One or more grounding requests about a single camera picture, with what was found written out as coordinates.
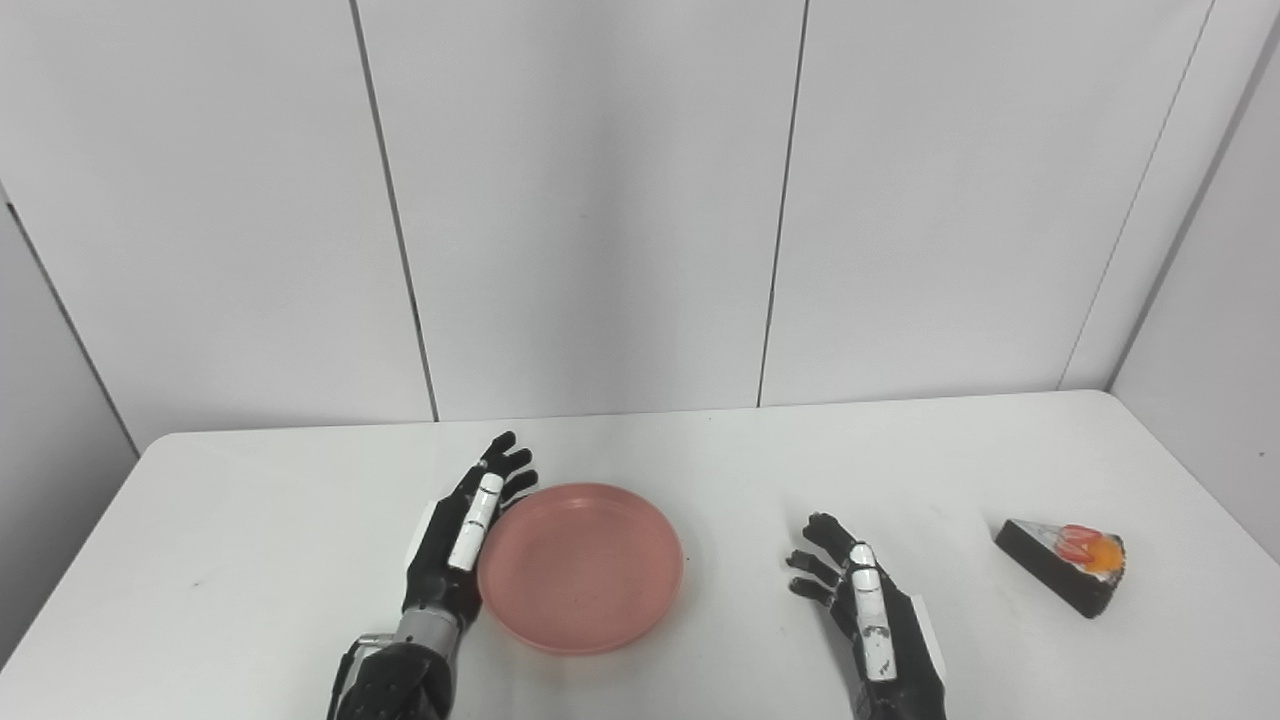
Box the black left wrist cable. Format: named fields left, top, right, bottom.
left=326, top=633, right=397, bottom=720

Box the pink round plate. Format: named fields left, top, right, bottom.
left=476, top=483, right=686, bottom=656

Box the chocolate cake slice with fruit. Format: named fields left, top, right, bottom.
left=994, top=518, right=1127, bottom=619

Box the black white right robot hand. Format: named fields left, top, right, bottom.
left=785, top=512, right=948, bottom=720

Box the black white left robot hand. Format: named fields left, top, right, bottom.
left=402, top=431, right=539, bottom=633

